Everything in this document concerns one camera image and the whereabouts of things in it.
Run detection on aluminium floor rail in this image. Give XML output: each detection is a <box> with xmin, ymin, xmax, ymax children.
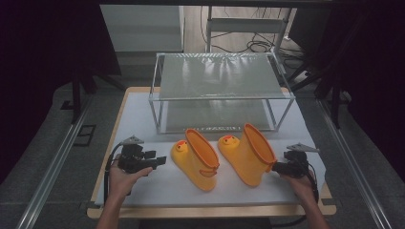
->
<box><xmin>317</xmin><ymin>97</ymin><xmax>394</xmax><ymax>229</ymax></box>
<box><xmin>15</xmin><ymin>94</ymin><xmax>94</xmax><ymax>229</ymax></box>

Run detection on hand-held gripper black cable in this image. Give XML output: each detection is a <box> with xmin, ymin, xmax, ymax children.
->
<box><xmin>270</xmin><ymin>162</ymin><xmax>320</xmax><ymax>229</ymax></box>
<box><xmin>103</xmin><ymin>142</ymin><xmax>124</xmax><ymax>204</ymax></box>

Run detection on grey metal stand frame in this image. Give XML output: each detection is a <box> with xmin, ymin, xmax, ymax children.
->
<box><xmin>205</xmin><ymin>5</ymin><xmax>293</xmax><ymax>55</ymax></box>

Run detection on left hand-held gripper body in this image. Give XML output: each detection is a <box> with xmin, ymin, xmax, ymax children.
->
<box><xmin>117</xmin><ymin>135</ymin><xmax>160</xmax><ymax>175</ymax></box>

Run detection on right hand-held gripper black cable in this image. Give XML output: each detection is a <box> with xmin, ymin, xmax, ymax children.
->
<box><xmin>270</xmin><ymin>162</ymin><xmax>320</xmax><ymax>229</ymax></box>

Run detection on yellow duck rain boot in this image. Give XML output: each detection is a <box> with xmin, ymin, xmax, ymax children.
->
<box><xmin>217</xmin><ymin>122</ymin><xmax>278</xmax><ymax>188</ymax></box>
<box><xmin>170</xmin><ymin>128</ymin><xmax>221</xmax><ymax>193</ymax></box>

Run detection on person's right hand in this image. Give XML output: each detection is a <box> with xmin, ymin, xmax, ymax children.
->
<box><xmin>280</xmin><ymin>170</ymin><xmax>317</xmax><ymax>205</ymax></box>

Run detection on black stand legs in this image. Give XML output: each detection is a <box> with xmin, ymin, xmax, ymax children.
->
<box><xmin>288</xmin><ymin>61</ymin><xmax>352</xmax><ymax>130</ymax></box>
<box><xmin>70</xmin><ymin>61</ymin><xmax>127</xmax><ymax>126</ymax></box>

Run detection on person's left hand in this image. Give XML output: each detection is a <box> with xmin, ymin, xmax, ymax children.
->
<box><xmin>108</xmin><ymin>155</ymin><xmax>154</xmax><ymax>202</ymax></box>

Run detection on white table mat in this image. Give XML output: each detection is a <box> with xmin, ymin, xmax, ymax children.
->
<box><xmin>95</xmin><ymin>92</ymin><xmax>328</xmax><ymax>207</ymax></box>

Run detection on left hand-held gripper black cable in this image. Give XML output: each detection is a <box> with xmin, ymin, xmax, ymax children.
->
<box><xmin>103</xmin><ymin>142</ymin><xmax>124</xmax><ymax>204</ymax></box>

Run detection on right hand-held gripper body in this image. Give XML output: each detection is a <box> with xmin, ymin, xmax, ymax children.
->
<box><xmin>282</xmin><ymin>142</ymin><xmax>320</xmax><ymax>178</ymax></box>

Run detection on black floor cables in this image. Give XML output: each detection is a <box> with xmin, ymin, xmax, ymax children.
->
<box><xmin>200</xmin><ymin>5</ymin><xmax>309</xmax><ymax>71</ymax></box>

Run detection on grey cabinet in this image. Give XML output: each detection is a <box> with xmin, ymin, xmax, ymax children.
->
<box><xmin>99</xmin><ymin>4</ymin><xmax>186</xmax><ymax>53</ymax></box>

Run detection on dark curtain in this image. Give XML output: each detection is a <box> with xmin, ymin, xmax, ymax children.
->
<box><xmin>0</xmin><ymin>0</ymin><xmax>122</xmax><ymax>185</ymax></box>
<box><xmin>289</xmin><ymin>0</ymin><xmax>405</xmax><ymax>182</ymax></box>

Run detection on clear two-tier shoe rack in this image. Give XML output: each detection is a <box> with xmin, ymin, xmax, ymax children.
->
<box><xmin>148</xmin><ymin>52</ymin><xmax>296</xmax><ymax>135</ymax></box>

